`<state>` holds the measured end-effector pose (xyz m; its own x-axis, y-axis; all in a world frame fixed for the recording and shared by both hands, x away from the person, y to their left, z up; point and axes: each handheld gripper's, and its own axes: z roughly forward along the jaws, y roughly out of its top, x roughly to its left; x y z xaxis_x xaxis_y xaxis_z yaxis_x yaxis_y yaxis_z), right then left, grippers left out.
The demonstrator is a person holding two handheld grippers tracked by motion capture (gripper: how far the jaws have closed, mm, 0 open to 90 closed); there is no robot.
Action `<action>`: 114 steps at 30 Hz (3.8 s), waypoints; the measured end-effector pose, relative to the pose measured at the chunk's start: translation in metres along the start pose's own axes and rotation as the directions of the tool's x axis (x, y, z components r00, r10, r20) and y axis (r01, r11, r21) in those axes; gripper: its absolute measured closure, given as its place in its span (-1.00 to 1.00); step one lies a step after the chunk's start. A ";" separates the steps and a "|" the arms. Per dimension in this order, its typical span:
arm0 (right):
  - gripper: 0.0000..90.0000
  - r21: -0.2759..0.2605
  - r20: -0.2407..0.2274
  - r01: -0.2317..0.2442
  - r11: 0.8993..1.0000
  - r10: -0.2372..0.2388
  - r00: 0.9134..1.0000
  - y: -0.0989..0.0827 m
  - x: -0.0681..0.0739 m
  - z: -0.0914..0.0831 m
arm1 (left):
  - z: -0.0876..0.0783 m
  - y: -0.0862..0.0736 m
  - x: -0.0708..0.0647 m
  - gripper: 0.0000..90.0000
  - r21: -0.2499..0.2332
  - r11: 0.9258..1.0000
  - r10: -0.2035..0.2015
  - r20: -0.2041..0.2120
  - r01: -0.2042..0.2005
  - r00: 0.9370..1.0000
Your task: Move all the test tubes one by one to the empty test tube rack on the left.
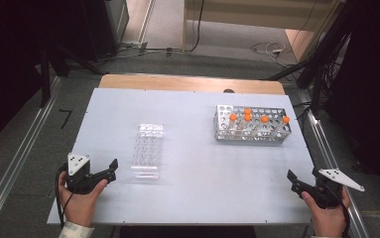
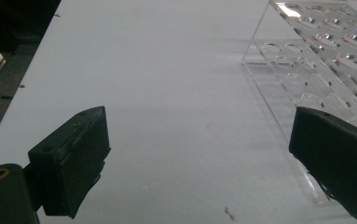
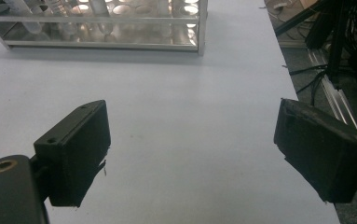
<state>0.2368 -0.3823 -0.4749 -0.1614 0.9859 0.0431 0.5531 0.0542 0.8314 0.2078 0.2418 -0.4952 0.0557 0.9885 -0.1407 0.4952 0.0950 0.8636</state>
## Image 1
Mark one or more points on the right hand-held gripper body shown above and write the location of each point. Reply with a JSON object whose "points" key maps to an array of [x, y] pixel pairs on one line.
{"points": [[324, 196]]}

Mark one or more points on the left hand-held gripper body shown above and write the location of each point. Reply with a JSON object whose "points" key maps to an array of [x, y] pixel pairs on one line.
{"points": [[78, 180]]}

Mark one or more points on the clear acrylic tube rack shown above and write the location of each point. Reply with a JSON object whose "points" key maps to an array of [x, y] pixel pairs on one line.
{"points": [[147, 152]]}

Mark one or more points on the perforated metal tube rack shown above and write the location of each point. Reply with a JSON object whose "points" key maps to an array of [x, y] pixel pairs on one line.
{"points": [[270, 132]]}

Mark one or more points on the orange-capped test tube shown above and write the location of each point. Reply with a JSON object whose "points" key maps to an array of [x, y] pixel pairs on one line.
{"points": [[247, 117], [233, 117], [247, 111], [286, 119], [264, 119]]}

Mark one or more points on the person's right hand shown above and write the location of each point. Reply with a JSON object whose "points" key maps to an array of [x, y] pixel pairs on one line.
{"points": [[326, 221]]}

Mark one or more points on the person's left hand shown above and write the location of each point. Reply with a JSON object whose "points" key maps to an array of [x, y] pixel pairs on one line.
{"points": [[80, 206]]}

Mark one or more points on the white work board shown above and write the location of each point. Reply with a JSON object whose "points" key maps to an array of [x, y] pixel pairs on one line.
{"points": [[190, 185]]}

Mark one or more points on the black metal stand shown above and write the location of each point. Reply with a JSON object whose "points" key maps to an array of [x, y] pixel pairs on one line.
{"points": [[45, 82], [316, 92]]}

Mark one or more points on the small dark knob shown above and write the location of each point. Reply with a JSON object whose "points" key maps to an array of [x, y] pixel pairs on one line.
{"points": [[229, 91]]}

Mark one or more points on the wooden table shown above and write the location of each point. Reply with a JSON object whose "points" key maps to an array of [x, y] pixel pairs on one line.
{"points": [[184, 83]]}

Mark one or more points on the grey power strip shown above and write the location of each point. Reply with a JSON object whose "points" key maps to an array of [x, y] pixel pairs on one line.
{"points": [[134, 45]]}

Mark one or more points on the black cabinet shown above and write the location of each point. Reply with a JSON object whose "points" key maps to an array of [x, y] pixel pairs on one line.
{"points": [[101, 29]]}

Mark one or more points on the light wooden furniture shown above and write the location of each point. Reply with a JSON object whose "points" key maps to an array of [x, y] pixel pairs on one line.
{"points": [[260, 15]]}

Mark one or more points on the aluminium floor rail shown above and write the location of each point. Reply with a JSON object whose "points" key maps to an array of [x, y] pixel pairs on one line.
{"points": [[323, 145], [19, 158]]}

